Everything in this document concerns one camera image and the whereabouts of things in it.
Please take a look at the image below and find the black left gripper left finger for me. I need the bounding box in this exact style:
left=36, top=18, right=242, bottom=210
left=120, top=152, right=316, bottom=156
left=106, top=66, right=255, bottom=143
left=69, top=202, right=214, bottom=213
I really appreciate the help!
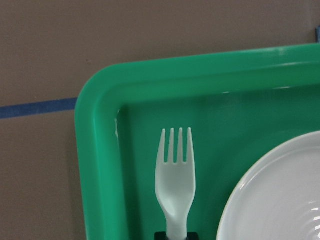
left=154, top=231, right=169, bottom=240

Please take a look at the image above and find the white round plate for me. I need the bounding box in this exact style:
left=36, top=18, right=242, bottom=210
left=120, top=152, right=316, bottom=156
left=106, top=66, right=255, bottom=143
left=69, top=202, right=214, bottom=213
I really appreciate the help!
left=216, top=131, right=320, bottom=240

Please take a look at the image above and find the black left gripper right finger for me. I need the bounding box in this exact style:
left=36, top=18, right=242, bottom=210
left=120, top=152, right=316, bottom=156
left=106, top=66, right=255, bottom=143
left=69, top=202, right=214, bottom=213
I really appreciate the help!
left=186, top=232, right=200, bottom=240

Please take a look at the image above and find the white plastic fork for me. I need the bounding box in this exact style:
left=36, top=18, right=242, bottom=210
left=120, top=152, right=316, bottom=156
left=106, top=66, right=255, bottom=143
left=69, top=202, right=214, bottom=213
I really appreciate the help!
left=155, top=127, right=196, bottom=240

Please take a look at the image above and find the green plastic tray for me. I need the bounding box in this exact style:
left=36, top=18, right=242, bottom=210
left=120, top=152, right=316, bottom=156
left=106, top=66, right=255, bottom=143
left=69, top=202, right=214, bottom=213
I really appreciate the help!
left=75, top=43, right=320, bottom=240

